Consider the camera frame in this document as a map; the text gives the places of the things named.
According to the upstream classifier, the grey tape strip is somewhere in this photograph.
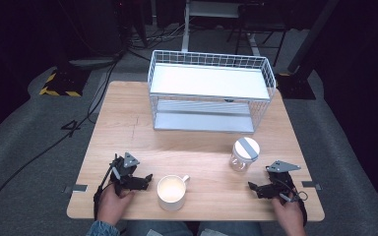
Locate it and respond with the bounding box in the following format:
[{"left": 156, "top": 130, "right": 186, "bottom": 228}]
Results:
[
  {"left": 62, "top": 184, "right": 89, "bottom": 194},
  {"left": 301, "top": 180, "right": 323, "bottom": 191}
]

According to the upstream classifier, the person's left hand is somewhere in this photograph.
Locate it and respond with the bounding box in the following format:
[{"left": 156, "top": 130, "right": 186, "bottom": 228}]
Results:
[{"left": 96, "top": 186, "right": 136, "bottom": 227}]

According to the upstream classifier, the yellow black striped base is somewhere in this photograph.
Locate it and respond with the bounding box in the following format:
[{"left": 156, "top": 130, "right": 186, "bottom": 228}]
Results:
[{"left": 38, "top": 67, "right": 84, "bottom": 98}]

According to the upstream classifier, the white metal stand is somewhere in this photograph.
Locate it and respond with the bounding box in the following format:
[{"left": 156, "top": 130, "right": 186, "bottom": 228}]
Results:
[{"left": 180, "top": 0, "right": 262, "bottom": 57}]

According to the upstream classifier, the white wire shelf rack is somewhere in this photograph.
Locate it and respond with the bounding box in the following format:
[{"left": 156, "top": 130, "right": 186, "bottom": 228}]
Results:
[{"left": 147, "top": 49, "right": 277, "bottom": 135}]

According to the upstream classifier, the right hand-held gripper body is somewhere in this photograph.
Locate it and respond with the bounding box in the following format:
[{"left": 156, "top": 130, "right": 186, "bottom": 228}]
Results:
[{"left": 265, "top": 159, "right": 302, "bottom": 202}]

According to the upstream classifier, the right hand-held gripper cable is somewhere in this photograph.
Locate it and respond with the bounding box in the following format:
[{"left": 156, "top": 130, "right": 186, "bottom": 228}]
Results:
[{"left": 277, "top": 178, "right": 309, "bottom": 227}]

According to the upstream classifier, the black metal chair frame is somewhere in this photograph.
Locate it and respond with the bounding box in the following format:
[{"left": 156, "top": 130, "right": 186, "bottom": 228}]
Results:
[{"left": 225, "top": 2, "right": 291, "bottom": 68}]

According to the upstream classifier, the white mug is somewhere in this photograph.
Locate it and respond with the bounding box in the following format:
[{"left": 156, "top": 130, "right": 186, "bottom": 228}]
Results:
[{"left": 157, "top": 174, "right": 191, "bottom": 212}]

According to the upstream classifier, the hand-held gripper cable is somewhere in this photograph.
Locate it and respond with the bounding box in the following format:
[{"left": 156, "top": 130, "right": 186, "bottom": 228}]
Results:
[
  {"left": 277, "top": 178, "right": 309, "bottom": 227},
  {"left": 93, "top": 163, "right": 116, "bottom": 220}
]

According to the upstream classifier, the glass jar with white lid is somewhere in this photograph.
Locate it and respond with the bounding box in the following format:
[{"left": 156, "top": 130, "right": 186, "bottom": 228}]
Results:
[{"left": 229, "top": 137, "right": 261, "bottom": 173}]

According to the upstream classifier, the left hand-held gripper cable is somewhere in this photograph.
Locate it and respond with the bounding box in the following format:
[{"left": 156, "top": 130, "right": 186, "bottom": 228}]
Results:
[{"left": 93, "top": 163, "right": 116, "bottom": 220}]

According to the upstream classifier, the long black floor cable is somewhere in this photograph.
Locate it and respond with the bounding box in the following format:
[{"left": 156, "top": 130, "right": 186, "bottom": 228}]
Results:
[{"left": 0, "top": 55, "right": 121, "bottom": 236}]

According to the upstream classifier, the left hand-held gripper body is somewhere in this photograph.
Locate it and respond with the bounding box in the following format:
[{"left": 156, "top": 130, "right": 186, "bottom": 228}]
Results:
[{"left": 109, "top": 151, "right": 141, "bottom": 197}]

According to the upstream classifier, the dark slanted pole with base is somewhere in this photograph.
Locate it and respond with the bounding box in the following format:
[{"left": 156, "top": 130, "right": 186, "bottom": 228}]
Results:
[{"left": 275, "top": 0, "right": 341, "bottom": 100}]

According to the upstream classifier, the person's right hand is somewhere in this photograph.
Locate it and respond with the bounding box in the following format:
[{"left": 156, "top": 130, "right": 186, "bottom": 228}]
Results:
[{"left": 271, "top": 196, "right": 306, "bottom": 236}]

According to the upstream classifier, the bundle of floor cables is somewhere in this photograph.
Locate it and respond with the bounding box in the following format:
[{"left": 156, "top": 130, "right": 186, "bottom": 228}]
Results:
[{"left": 126, "top": 21, "right": 186, "bottom": 53}]

